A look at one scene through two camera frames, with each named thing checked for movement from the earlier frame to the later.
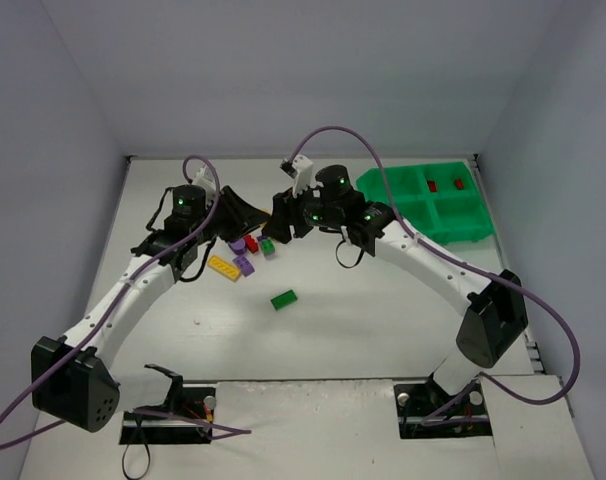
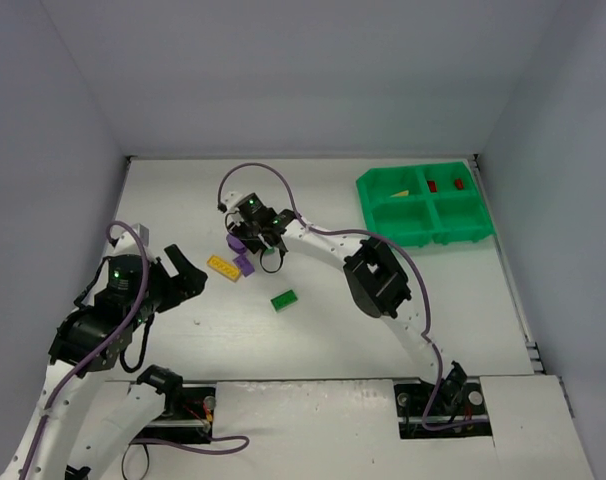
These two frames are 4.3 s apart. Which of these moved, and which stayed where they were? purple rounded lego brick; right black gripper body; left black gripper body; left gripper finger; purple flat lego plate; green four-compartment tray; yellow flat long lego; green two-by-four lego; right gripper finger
Moved: left black gripper body; left gripper finger; right gripper finger; right black gripper body
Stayed: green two-by-four lego; yellow flat long lego; green four-compartment tray; purple flat lego plate; purple rounded lego brick
